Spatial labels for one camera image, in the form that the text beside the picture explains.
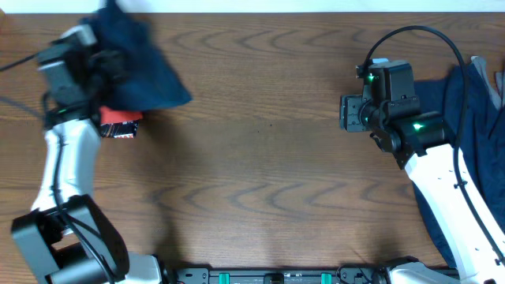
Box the dark blue denim shorts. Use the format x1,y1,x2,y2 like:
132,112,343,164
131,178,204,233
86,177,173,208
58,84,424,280
80,1,192,111

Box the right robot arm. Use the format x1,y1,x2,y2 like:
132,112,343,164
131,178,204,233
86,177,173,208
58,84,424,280
340,59,504,283

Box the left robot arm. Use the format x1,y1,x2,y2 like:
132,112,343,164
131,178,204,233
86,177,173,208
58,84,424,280
11,35,163,283

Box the folded red t-shirt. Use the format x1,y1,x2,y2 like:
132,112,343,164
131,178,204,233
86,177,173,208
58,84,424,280
99,106,143,125

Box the folded black patterned garment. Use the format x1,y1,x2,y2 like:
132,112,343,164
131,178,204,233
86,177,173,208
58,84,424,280
100,120,139,139

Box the dark blue garment pile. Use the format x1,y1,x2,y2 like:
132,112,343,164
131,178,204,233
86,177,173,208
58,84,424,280
412,62,505,269

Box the left black cable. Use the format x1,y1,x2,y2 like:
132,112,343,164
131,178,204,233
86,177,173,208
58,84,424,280
0,50,119,284

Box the black cable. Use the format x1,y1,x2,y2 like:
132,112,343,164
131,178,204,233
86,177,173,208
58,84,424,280
361,24,505,265
0,50,119,284

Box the right black cable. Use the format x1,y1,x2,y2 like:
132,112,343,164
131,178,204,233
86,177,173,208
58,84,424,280
361,24,505,265

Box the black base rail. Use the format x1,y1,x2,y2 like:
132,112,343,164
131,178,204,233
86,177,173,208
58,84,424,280
161,264,391,284

